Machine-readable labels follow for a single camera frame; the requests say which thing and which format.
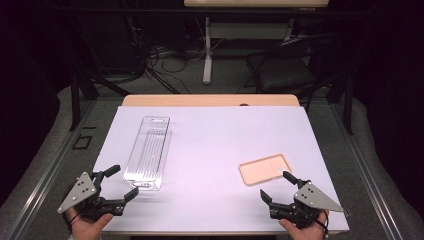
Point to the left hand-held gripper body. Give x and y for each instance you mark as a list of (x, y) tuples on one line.
[(81, 193)]

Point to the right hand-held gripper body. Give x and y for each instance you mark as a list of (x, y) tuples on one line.
[(313, 198)]

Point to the beige phone case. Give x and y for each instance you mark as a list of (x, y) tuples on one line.
[(261, 170)]

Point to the clear plastic packaging box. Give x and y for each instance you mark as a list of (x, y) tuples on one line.
[(150, 150)]

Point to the person's right hand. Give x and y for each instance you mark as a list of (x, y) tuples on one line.
[(308, 234)]

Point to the person's left hand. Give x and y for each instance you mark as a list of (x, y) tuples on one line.
[(85, 229)]

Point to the white table sheet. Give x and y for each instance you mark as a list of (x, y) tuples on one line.
[(206, 150)]

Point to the black chair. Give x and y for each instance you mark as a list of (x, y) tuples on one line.
[(283, 75)]

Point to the white desk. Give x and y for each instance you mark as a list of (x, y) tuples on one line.
[(207, 50)]

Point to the aluminium floor rail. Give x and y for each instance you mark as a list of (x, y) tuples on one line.
[(370, 180), (43, 180)]

